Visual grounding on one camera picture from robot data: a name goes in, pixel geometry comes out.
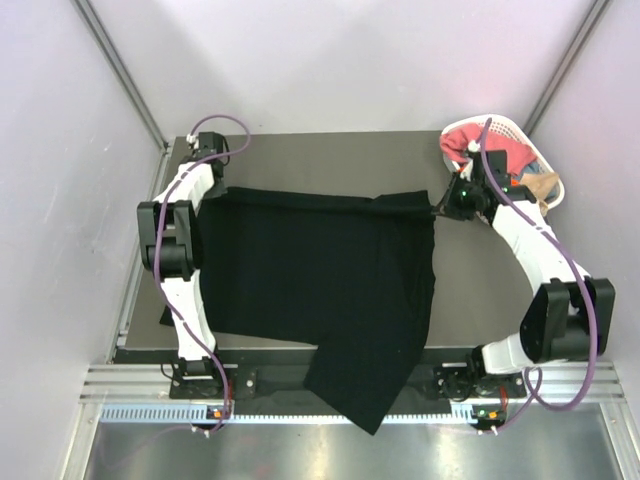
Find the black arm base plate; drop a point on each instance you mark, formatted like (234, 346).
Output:
(441, 374)

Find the light blue garment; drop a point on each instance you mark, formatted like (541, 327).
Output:
(531, 168)

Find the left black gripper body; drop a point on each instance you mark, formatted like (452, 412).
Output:
(216, 190)

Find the aluminium frame rail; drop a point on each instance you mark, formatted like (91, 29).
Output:
(145, 384)

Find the grey slotted cable duct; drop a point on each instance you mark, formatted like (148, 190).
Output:
(457, 414)

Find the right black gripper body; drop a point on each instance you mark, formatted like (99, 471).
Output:
(461, 199)

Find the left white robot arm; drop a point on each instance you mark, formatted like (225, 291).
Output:
(171, 249)

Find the beige garment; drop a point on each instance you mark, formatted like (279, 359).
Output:
(541, 186)

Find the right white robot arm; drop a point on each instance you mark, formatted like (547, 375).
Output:
(570, 313)

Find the white laundry basket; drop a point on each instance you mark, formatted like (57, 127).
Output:
(504, 134)

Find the black t shirt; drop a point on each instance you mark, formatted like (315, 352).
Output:
(352, 276)

